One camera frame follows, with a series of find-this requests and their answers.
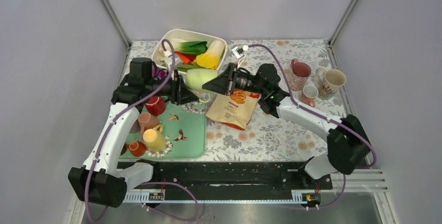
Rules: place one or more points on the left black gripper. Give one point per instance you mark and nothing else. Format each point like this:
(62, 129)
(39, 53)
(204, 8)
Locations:
(180, 93)

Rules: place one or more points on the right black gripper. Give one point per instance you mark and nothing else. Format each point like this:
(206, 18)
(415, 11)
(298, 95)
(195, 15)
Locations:
(224, 82)

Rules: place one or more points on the light green mug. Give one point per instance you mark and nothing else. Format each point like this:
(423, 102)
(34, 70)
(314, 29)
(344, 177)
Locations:
(195, 78)

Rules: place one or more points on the red mug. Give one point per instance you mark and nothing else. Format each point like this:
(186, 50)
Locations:
(155, 105)

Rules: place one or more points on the large pink patterned mug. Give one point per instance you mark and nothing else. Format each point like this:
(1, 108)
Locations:
(300, 73)

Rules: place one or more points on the small pink mug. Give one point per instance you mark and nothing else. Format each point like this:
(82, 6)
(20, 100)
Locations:
(309, 95)

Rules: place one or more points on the cream floral mug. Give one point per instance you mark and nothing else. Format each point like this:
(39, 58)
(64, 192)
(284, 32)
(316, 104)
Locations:
(330, 82)

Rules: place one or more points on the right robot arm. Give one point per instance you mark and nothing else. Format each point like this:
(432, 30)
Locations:
(346, 141)

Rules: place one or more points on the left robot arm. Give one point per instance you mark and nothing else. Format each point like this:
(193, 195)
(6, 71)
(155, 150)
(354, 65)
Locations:
(98, 181)

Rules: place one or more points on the salmon brown mug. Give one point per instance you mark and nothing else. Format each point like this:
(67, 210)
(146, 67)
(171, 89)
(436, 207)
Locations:
(147, 121)

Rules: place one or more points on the yellow mug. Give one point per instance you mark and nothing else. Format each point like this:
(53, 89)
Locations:
(154, 139)

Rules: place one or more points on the small orange mug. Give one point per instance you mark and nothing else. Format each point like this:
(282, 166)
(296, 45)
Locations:
(136, 148)

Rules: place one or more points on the toy green cucumber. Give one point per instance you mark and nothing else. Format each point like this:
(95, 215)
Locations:
(186, 67)

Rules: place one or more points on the purple snack packet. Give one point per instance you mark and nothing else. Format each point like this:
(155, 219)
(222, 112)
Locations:
(161, 74)

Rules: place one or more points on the toy yellow cabbage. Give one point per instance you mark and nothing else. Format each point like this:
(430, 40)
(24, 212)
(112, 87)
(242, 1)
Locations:
(210, 59)

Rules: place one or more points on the cassava chips bag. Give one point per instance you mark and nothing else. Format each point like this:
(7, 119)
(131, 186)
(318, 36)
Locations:
(234, 110)

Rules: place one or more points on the green floral tray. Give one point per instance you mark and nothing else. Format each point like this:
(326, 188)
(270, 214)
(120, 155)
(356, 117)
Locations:
(184, 130)

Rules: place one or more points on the toy orange carrot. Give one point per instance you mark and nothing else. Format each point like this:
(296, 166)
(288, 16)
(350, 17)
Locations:
(186, 59)

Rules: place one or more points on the toy bok choy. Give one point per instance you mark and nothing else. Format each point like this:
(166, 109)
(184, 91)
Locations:
(192, 48)

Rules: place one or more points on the white rectangular vegetable bin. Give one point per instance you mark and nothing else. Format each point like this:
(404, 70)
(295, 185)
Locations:
(188, 36)

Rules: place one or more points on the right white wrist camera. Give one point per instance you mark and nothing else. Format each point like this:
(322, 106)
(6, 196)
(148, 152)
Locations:
(239, 51)

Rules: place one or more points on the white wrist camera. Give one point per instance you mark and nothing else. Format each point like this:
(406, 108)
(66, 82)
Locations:
(171, 60)
(239, 51)

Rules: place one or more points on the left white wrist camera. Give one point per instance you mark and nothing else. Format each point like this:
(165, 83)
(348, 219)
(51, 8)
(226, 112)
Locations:
(171, 60)

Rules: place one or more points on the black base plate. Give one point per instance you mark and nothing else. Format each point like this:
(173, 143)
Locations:
(224, 181)

